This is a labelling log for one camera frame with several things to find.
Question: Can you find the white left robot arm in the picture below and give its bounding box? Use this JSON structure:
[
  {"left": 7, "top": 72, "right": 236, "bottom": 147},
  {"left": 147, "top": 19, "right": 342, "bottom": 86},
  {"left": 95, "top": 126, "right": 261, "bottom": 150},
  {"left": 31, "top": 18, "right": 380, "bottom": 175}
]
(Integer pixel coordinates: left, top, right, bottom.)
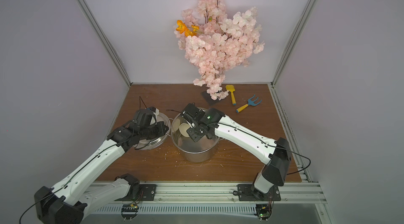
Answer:
[{"left": 33, "top": 107, "right": 169, "bottom": 224}]

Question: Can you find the yellow toy shovel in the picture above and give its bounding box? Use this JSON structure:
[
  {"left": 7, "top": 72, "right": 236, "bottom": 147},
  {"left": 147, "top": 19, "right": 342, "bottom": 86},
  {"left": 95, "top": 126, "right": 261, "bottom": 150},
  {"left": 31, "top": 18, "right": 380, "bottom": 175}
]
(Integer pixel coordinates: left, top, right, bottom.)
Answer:
[{"left": 226, "top": 85, "right": 237, "bottom": 106}]

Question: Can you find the blue yellow toy rake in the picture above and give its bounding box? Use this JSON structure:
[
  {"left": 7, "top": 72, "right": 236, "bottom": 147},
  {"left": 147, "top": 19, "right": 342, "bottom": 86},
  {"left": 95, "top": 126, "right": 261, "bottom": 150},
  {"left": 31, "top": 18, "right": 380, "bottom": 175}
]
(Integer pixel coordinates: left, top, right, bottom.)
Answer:
[{"left": 236, "top": 95, "right": 262, "bottom": 113}]

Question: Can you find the pink artificial blossom tree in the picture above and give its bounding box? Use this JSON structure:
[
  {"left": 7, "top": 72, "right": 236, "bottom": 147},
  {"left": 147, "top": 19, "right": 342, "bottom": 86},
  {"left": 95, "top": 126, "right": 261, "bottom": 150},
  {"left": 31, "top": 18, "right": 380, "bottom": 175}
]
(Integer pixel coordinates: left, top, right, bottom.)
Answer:
[{"left": 174, "top": 0, "right": 265, "bottom": 100}]

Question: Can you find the left circuit board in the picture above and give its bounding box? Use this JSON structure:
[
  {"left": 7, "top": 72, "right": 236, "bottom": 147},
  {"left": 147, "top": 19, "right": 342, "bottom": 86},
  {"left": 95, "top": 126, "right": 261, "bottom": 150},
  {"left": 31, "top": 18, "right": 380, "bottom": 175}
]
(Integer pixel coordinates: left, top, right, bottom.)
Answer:
[{"left": 121, "top": 203, "right": 140, "bottom": 221}]

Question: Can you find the circuit board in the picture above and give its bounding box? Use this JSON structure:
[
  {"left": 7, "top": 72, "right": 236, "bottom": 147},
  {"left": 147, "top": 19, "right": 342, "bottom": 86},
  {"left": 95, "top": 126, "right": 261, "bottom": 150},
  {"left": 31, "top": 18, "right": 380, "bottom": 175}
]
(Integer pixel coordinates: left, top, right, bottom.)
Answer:
[
  {"left": 255, "top": 204, "right": 272, "bottom": 221},
  {"left": 121, "top": 203, "right": 140, "bottom": 221}
]

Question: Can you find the orange artificial flower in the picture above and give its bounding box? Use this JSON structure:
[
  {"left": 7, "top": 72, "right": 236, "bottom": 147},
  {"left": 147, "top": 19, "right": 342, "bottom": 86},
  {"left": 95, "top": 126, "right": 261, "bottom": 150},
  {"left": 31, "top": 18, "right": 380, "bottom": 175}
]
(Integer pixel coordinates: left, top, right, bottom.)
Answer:
[{"left": 176, "top": 20, "right": 199, "bottom": 37}]

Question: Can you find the right circuit board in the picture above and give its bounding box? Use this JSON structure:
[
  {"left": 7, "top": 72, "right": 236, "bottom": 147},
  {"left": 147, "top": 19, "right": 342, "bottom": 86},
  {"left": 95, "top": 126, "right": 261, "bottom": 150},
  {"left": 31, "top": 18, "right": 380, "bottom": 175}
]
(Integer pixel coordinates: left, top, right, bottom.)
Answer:
[{"left": 255, "top": 204, "right": 272, "bottom": 221}]

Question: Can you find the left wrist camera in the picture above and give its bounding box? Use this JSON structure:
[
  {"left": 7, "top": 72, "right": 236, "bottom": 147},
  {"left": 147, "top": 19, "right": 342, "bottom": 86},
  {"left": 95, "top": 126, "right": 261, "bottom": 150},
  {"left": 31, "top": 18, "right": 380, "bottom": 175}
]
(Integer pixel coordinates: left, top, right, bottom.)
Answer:
[{"left": 147, "top": 106, "right": 159, "bottom": 125}]

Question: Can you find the aluminium front rail frame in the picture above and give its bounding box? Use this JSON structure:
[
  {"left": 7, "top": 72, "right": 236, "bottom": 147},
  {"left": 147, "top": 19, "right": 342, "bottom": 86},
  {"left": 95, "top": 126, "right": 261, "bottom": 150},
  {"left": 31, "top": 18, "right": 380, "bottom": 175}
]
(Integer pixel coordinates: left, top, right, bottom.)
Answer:
[{"left": 87, "top": 173, "right": 335, "bottom": 224}]

